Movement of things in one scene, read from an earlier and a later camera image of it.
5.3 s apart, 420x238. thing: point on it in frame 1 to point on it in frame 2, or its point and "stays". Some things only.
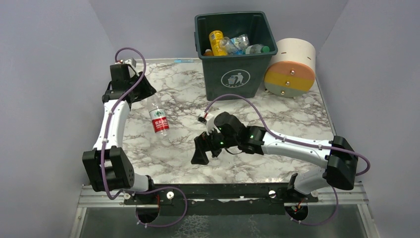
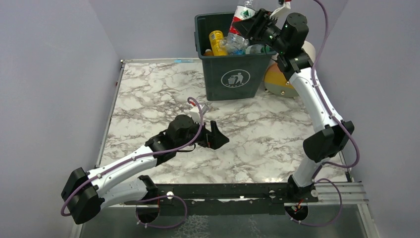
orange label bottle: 208,52 stays
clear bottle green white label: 256,48 stays
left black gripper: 138,84 to 210,137
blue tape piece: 183,61 stays
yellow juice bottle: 215,36 stays
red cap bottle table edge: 158,115 to 241,12
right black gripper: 208,143 to 259,27
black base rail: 262,199 stays
